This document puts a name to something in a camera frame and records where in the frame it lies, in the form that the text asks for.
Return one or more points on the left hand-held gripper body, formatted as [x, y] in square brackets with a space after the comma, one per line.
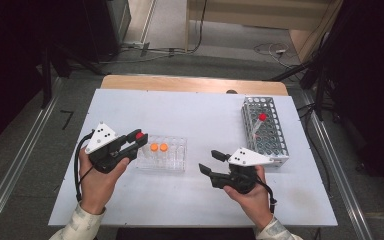
[101, 140]

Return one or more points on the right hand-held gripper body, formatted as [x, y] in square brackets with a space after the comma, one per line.
[246, 157]

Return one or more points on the red-capped test tube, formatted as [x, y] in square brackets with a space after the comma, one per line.
[139, 135]
[262, 117]

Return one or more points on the orange-capped test tube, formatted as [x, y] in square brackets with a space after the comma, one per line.
[163, 147]
[154, 147]

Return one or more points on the white perforated tube rack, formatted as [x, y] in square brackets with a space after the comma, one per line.
[273, 140]

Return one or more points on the clear plastic tube rack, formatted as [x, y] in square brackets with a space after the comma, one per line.
[170, 160]

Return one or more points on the person's right hand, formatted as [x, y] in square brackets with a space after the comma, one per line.
[255, 203]

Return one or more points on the person's left hand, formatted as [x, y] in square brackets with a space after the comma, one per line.
[96, 190]

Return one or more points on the white board sheet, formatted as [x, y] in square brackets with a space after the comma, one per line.
[196, 113]

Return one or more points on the wooden table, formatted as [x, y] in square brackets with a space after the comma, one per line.
[180, 83]

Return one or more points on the black metal stand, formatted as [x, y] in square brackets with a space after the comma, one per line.
[46, 76]

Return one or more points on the black tripod stand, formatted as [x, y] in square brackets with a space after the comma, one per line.
[320, 86]

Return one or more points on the dark grey cabinet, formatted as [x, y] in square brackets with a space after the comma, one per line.
[113, 23]

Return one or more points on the dark curtain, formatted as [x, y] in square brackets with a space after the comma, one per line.
[373, 83]
[13, 66]

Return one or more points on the light wooden cabinet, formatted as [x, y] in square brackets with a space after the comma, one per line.
[246, 13]

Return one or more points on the metal floor rail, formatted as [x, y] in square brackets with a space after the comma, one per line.
[333, 150]
[20, 156]

